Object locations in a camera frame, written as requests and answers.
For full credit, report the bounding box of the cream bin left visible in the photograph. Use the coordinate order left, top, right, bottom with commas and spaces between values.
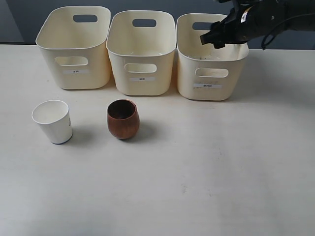
35, 6, 111, 90

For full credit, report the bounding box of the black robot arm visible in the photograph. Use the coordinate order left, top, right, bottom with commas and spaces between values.
200, 0, 315, 50

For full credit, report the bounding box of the cream bin middle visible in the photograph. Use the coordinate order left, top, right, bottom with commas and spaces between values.
106, 10, 176, 96

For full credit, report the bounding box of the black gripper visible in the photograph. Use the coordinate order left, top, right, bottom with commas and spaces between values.
200, 4, 260, 49

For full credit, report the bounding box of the brown wooden cup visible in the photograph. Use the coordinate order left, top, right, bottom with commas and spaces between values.
107, 99, 140, 140

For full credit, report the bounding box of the white paper cup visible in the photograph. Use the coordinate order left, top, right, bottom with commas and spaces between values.
31, 100, 73, 145

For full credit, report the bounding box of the cream bin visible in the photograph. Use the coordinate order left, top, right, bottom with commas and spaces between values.
176, 13, 249, 101
35, 6, 111, 90
106, 10, 176, 96

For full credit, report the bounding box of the cream bin right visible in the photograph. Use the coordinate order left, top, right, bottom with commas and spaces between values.
176, 13, 249, 101

